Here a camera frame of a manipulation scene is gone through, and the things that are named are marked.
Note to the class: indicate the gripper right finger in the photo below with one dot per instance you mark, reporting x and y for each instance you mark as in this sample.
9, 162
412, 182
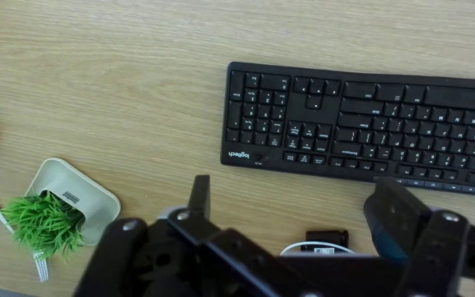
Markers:
439, 247

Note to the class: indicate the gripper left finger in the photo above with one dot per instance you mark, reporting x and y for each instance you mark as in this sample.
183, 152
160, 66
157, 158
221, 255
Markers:
188, 251

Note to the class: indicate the dark blue cup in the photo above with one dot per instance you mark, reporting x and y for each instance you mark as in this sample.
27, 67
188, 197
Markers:
379, 243

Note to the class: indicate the small black box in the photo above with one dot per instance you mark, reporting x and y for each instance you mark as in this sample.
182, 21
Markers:
326, 238

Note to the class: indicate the white pot with green plant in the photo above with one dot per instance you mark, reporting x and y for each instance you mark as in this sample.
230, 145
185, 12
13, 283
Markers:
68, 202

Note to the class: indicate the black computer keyboard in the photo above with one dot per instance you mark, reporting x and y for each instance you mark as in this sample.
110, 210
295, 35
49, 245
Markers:
369, 128

